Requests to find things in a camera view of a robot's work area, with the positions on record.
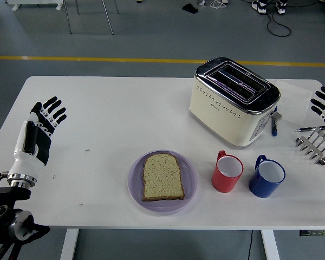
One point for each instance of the black foot pedal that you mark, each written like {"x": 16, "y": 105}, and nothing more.
{"x": 190, "y": 8}

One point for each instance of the white paper sheet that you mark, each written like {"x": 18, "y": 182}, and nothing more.
{"x": 295, "y": 100}

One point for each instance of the blue enamel mug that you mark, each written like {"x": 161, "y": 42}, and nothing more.
{"x": 261, "y": 188}

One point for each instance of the silver metal toast rack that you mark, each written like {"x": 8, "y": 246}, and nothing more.
{"x": 311, "y": 147}

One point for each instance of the black ballpoint pen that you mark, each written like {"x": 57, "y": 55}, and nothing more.
{"x": 308, "y": 129}

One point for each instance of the grey metal frame legs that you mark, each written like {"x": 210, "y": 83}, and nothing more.
{"x": 107, "y": 16}

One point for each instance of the white floor stand base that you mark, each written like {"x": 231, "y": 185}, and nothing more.
{"x": 35, "y": 3}

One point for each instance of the cream chrome toaster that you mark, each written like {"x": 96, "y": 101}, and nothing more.
{"x": 219, "y": 116}

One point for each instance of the small white floor box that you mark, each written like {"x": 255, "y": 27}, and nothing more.
{"x": 201, "y": 2}

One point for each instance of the brown bread slice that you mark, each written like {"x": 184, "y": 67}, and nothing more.
{"x": 162, "y": 177}

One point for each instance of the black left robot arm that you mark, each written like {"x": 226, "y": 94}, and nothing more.
{"x": 2, "y": 200}

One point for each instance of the red enamel mug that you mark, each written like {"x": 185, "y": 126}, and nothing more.
{"x": 223, "y": 184}

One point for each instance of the black white shoe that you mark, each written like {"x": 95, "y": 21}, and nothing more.
{"x": 281, "y": 6}
{"x": 258, "y": 6}

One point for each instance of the purple plastic plate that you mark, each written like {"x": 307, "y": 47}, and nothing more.
{"x": 189, "y": 184}

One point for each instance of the white table leg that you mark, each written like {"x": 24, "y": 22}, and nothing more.
{"x": 69, "y": 243}
{"x": 270, "y": 243}

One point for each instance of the black table control panel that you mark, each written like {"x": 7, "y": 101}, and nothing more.
{"x": 317, "y": 233}

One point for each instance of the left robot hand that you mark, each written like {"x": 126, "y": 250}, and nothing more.
{"x": 24, "y": 162}

